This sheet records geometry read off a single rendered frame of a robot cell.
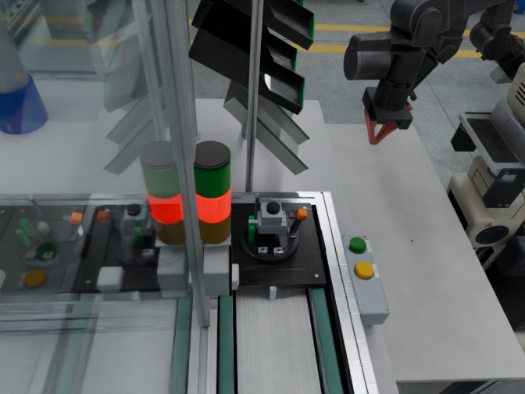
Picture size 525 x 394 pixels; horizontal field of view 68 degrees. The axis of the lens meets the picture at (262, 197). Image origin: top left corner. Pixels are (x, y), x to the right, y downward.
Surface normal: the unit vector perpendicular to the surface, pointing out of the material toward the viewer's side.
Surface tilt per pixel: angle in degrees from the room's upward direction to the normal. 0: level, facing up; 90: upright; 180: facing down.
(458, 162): 0
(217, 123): 0
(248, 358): 0
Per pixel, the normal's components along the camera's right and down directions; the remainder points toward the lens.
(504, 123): -1.00, 0.00
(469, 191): -0.08, -0.66
